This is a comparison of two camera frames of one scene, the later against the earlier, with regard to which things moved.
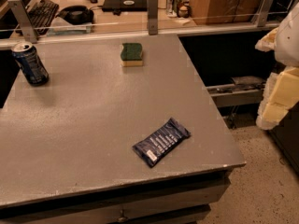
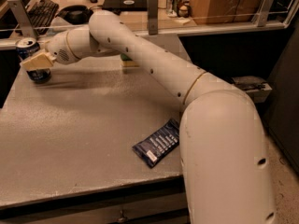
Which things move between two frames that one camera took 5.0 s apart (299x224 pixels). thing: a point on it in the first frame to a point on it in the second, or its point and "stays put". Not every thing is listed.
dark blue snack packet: x=152 y=148 stays put
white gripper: x=289 y=41 to x=58 y=49
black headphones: x=77 y=14 stays put
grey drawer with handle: x=182 y=202 stays put
